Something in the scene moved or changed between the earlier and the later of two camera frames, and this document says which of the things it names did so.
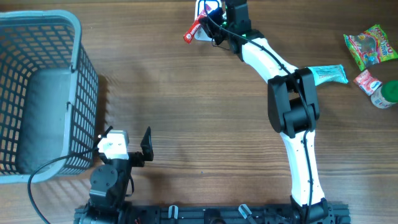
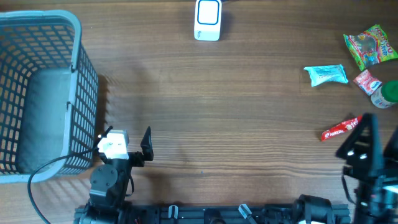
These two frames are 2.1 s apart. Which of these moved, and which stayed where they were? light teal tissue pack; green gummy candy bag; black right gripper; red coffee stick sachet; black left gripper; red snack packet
Moved: black right gripper; red coffee stick sachet
Stayed: light teal tissue pack; green gummy candy bag; red snack packet; black left gripper
